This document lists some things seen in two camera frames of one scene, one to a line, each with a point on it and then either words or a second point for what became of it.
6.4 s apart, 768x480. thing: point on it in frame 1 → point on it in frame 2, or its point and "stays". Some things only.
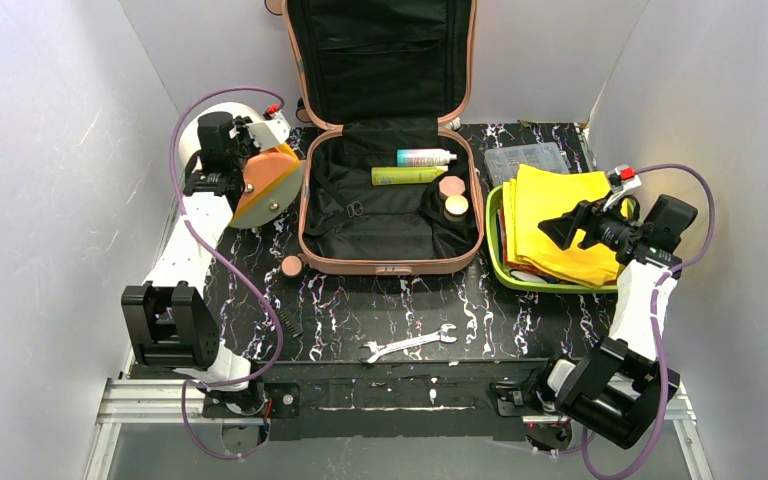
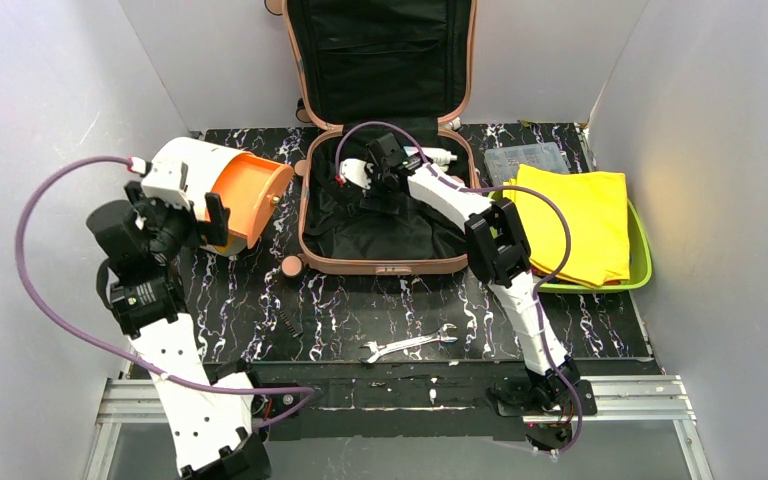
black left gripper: [236, 139] → [176, 216]
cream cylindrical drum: [189, 141] → [256, 192]
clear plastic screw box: [502, 164] stays
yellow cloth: [538, 194] stays
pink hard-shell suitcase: [389, 189] stays
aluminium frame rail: [145, 401] stays
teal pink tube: [423, 157] stays
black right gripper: [586, 225] → [389, 158]
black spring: [288, 323] stays
